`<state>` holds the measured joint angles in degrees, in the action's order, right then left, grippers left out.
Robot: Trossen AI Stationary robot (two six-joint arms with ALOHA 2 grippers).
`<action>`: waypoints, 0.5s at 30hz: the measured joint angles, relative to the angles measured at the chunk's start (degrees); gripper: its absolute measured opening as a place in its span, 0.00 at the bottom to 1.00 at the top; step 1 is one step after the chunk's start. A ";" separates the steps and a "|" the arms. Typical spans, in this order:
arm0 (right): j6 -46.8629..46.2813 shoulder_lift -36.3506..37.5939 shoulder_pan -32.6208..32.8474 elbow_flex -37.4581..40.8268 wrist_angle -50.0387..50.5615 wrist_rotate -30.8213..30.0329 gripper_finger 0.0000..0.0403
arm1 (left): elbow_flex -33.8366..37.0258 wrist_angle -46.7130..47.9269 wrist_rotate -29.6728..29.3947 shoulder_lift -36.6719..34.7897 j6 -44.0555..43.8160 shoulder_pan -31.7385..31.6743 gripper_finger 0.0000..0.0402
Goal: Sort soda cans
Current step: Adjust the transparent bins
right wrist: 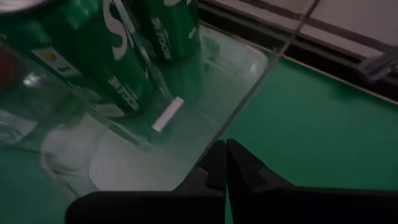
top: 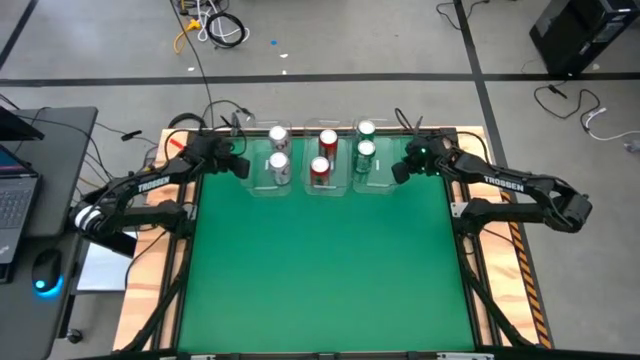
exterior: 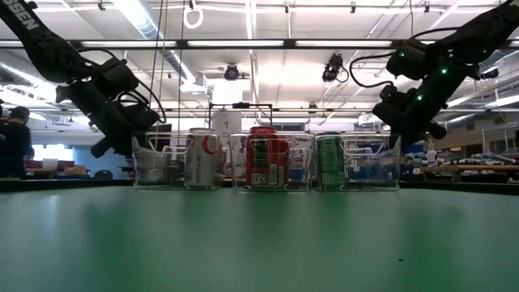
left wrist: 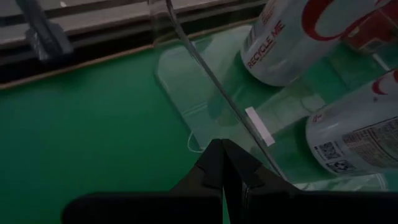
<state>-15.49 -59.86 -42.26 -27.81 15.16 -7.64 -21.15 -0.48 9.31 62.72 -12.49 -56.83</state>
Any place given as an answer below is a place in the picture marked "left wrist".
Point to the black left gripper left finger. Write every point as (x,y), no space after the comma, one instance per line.
(211,174)

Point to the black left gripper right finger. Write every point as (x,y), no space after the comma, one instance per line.
(239,168)

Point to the clear plastic bin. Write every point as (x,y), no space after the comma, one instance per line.
(199,93)

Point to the silver diet cola can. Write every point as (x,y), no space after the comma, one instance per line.
(357,140)
(280,62)

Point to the white bin label sticker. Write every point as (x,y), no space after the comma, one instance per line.
(259,126)

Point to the black aluminium table frame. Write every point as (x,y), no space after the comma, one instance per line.
(93,49)

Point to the black frame post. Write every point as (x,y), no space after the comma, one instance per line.
(46,37)

